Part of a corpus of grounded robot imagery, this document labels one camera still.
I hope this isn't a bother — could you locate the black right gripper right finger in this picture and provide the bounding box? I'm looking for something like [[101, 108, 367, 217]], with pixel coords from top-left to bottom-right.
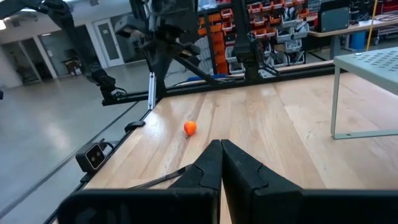
[[221, 139, 398, 224]]

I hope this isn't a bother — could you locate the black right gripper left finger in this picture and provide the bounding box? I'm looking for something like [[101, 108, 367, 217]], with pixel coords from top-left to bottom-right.
[[57, 139, 223, 224]]

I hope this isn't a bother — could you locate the small orange yellow pear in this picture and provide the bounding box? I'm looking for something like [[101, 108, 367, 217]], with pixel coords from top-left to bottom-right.
[[183, 120, 198, 138]]

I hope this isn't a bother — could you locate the silver metal strip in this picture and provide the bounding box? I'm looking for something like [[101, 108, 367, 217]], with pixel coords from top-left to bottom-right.
[[148, 72, 156, 110]]

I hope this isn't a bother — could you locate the black table edge clamp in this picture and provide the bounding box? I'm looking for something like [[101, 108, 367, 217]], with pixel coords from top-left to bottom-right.
[[124, 120, 147, 134]]

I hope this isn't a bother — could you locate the storage bin rack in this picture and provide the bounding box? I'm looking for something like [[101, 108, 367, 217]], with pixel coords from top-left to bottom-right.
[[198, 0, 312, 75]]

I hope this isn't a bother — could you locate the mint green perforated shelf riser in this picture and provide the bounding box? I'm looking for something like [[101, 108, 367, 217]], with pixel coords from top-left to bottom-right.
[[330, 46, 398, 140]]

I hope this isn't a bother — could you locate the wooden workbench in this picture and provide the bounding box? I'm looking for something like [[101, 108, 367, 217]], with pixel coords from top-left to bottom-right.
[[307, 15, 398, 60]]

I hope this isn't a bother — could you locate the small black table camera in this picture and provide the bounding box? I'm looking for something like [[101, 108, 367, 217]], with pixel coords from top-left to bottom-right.
[[75, 141, 108, 175]]

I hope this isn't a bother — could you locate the yellow hanging cable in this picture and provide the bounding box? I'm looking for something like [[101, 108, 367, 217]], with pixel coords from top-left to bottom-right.
[[366, 0, 379, 52]]

